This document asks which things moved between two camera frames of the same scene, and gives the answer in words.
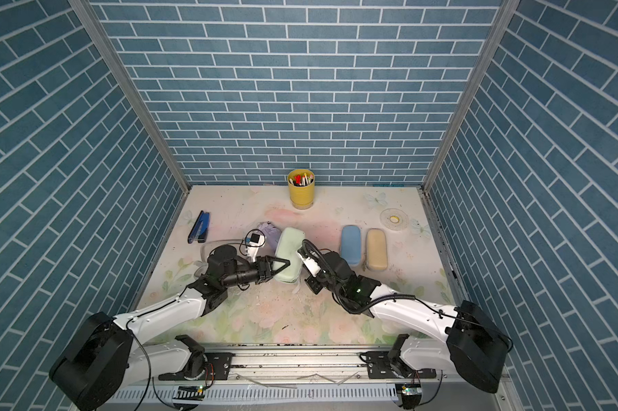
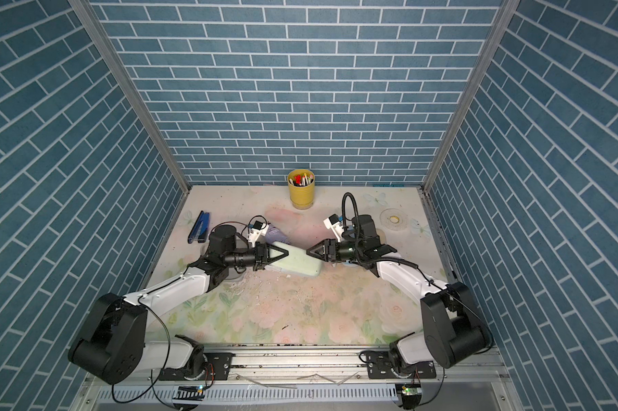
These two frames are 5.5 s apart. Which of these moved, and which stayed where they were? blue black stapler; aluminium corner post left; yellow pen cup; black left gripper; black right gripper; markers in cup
Moved: black left gripper; black right gripper
Stayed: markers in cup; yellow pen cup; aluminium corner post left; blue black stapler
